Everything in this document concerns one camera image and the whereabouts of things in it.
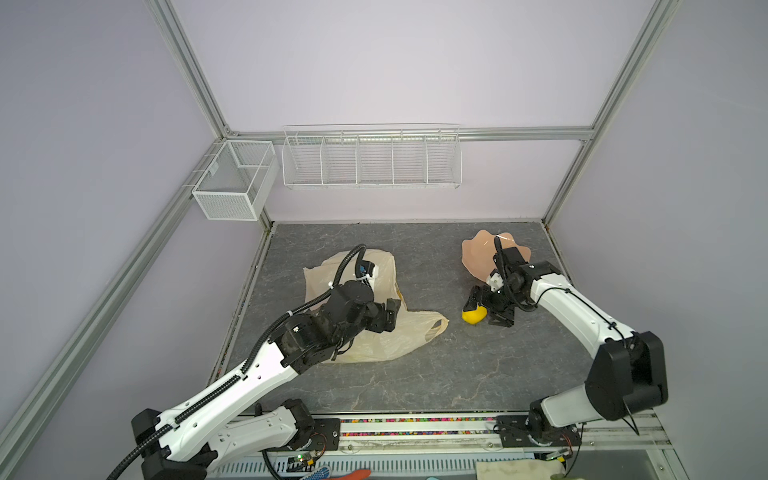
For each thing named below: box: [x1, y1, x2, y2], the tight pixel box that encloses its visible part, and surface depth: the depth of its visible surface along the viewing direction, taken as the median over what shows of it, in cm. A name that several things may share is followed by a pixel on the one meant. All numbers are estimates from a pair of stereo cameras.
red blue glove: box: [299, 466, 372, 480], surface depth 70 cm
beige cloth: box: [476, 459, 566, 480], surface depth 70 cm
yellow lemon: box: [461, 306, 488, 325], surface depth 91 cm
